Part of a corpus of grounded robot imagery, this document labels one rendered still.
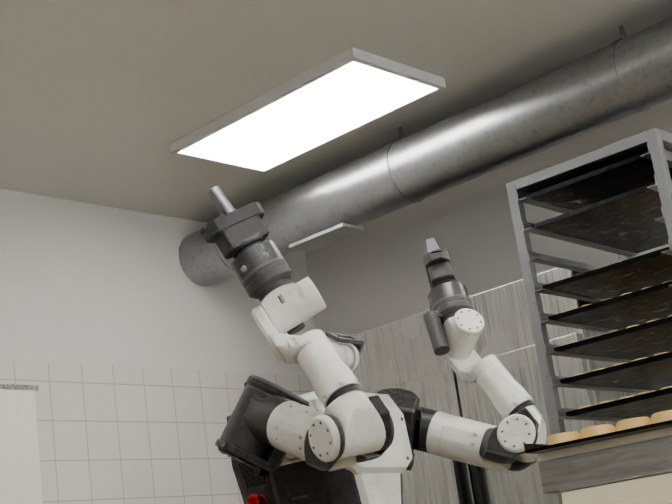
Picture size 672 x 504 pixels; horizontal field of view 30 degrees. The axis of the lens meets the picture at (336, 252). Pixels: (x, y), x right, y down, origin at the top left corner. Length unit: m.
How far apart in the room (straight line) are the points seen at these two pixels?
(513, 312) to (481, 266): 1.25
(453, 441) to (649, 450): 0.77
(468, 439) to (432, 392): 3.50
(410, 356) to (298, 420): 4.07
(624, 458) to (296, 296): 0.64
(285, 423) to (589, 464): 0.55
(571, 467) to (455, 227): 5.34
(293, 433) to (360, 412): 0.15
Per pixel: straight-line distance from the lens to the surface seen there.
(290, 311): 2.18
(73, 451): 6.52
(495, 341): 5.91
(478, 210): 7.14
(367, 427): 2.08
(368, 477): 2.39
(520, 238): 3.60
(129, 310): 6.92
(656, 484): 1.88
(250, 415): 2.27
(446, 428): 2.60
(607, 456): 1.92
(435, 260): 2.74
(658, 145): 3.44
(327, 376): 2.09
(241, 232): 2.22
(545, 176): 3.59
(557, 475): 1.95
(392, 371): 6.29
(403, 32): 5.39
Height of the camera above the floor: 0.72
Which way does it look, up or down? 16 degrees up
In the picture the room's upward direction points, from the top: 8 degrees counter-clockwise
